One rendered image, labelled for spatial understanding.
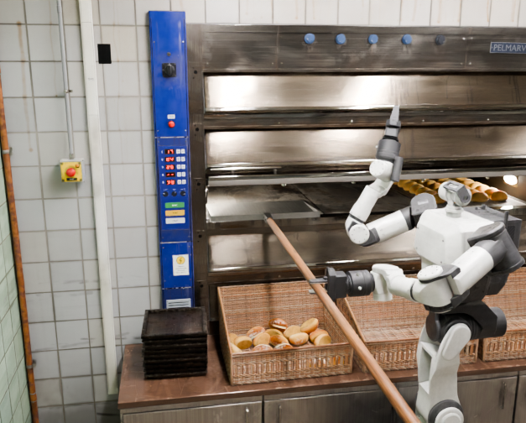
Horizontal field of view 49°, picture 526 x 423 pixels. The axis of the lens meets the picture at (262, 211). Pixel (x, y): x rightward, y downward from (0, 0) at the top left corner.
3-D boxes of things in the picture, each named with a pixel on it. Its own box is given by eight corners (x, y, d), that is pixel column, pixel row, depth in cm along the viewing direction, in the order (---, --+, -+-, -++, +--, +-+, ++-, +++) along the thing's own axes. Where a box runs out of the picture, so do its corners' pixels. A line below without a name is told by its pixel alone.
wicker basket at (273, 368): (216, 336, 291) (215, 285, 285) (322, 326, 302) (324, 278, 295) (229, 387, 245) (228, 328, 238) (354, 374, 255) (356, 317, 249)
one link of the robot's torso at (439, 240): (468, 275, 232) (476, 190, 224) (526, 309, 201) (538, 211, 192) (402, 283, 225) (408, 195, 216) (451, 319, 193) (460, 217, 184)
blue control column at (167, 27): (166, 298, 485) (153, 33, 432) (184, 297, 488) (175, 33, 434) (169, 441, 301) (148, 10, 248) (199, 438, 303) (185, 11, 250)
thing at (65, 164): (63, 180, 262) (61, 158, 259) (85, 179, 263) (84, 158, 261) (60, 183, 255) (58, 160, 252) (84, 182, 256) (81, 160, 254)
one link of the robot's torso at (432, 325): (487, 328, 226) (492, 286, 222) (507, 343, 214) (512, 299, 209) (422, 334, 221) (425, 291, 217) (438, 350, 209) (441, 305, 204)
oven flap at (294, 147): (206, 169, 271) (204, 128, 273) (547, 159, 300) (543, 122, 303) (206, 167, 266) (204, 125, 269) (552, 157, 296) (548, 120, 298)
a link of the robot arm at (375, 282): (364, 303, 192) (396, 300, 194) (363, 272, 192) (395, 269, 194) (353, 297, 204) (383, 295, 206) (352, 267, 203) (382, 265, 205)
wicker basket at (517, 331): (434, 318, 312) (439, 271, 305) (528, 311, 321) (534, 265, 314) (481, 362, 265) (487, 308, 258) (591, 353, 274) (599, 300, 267)
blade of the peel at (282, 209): (320, 216, 288) (320, 211, 287) (210, 221, 279) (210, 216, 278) (303, 200, 322) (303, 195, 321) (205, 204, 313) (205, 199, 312)
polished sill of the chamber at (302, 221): (205, 227, 285) (205, 218, 284) (533, 211, 314) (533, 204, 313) (206, 230, 279) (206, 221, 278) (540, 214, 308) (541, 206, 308)
